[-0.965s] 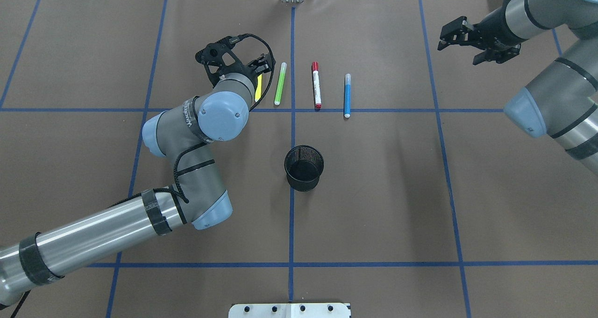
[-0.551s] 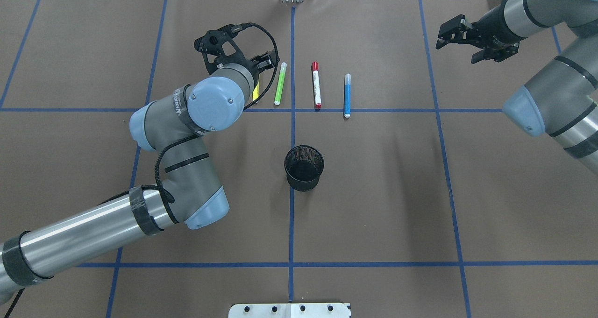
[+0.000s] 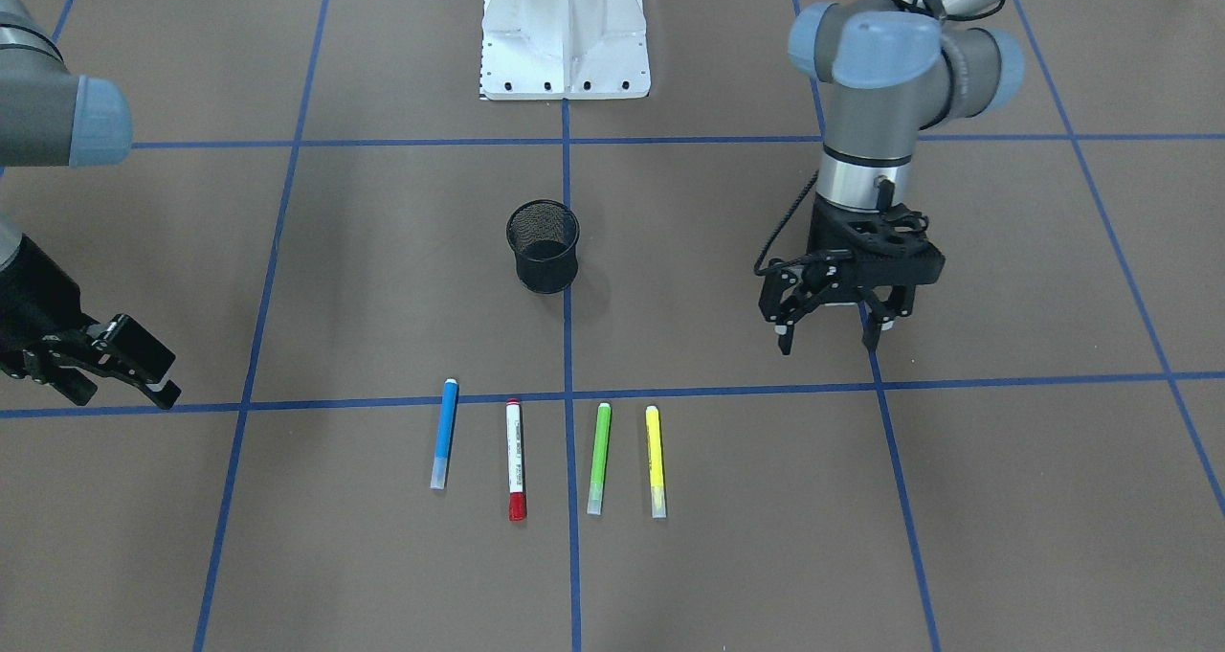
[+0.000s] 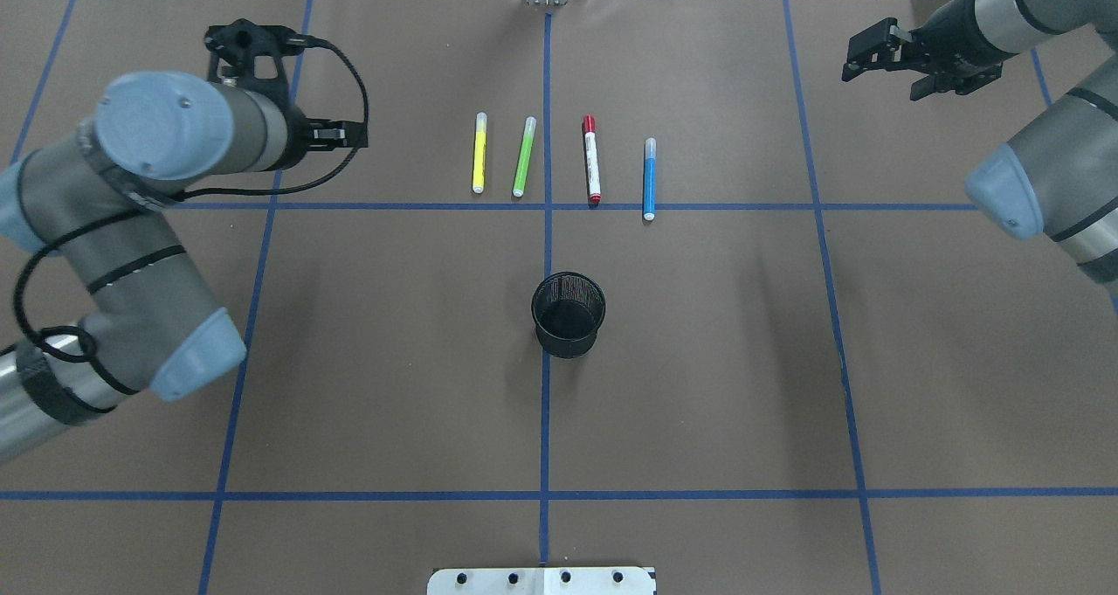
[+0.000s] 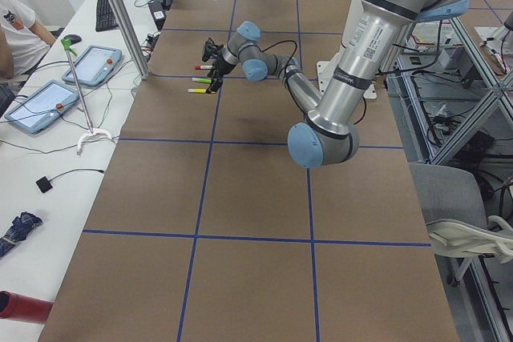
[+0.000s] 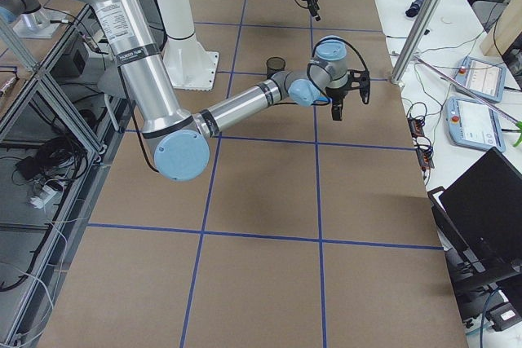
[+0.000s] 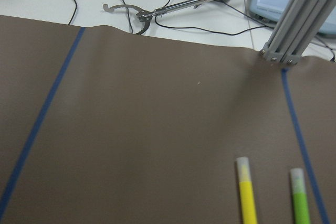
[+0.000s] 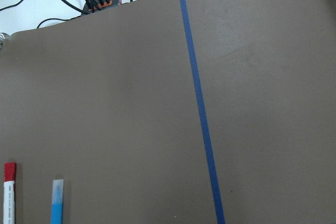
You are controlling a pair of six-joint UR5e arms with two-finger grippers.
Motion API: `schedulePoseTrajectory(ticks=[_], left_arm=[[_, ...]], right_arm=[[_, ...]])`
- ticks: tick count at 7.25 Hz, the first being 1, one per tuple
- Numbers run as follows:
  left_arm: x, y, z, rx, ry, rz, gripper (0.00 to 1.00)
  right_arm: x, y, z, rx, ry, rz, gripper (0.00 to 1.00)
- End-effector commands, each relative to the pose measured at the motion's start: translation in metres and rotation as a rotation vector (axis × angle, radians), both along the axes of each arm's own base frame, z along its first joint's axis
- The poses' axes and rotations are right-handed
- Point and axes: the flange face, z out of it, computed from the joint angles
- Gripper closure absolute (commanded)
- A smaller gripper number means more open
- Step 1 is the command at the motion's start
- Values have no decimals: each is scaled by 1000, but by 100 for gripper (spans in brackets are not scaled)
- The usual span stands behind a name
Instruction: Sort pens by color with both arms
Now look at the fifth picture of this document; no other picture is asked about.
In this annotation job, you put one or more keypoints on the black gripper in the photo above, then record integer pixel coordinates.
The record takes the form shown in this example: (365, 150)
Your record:
(219, 66)

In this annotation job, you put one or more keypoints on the green highlighter pen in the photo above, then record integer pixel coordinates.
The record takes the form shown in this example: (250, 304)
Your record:
(202, 80)

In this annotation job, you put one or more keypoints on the red capped white marker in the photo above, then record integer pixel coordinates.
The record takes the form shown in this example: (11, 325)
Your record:
(203, 67)

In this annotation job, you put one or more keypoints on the yellow highlighter pen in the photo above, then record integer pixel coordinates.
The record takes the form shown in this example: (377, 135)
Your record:
(197, 90)

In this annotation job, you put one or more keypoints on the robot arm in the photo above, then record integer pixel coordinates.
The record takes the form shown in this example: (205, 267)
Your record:
(327, 134)

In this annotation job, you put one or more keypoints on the black power adapter box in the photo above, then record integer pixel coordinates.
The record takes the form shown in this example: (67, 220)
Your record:
(158, 14)

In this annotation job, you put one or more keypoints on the black keyboard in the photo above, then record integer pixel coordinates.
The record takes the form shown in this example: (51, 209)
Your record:
(105, 18)

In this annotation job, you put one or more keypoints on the far teach pendant tablet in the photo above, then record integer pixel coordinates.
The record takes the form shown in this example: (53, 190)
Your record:
(95, 64)

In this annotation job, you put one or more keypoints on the teach pendant tablet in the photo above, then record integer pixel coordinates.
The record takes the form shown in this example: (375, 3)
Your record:
(95, 64)
(38, 111)

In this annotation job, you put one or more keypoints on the black computer mouse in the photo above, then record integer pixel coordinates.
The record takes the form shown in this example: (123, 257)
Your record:
(73, 38)

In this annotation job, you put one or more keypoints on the green tipped reacher stick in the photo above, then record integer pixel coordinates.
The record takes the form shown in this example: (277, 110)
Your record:
(92, 131)

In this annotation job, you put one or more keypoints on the near teach pendant tablet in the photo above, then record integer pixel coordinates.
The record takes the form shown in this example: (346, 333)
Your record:
(38, 111)

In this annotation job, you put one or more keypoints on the person in white shirt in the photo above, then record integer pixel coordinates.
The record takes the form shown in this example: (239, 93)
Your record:
(24, 40)

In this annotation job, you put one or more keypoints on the small black square device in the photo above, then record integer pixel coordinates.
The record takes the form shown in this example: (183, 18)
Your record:
(43, 184)

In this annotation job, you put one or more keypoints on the grey office chair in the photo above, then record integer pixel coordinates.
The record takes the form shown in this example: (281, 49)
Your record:
(455, 217)

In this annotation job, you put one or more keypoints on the red cylinder bottle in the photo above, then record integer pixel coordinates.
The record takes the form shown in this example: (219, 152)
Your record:
(22, 308)

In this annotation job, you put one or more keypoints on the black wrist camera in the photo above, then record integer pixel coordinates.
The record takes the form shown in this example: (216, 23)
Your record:
(211, 50)

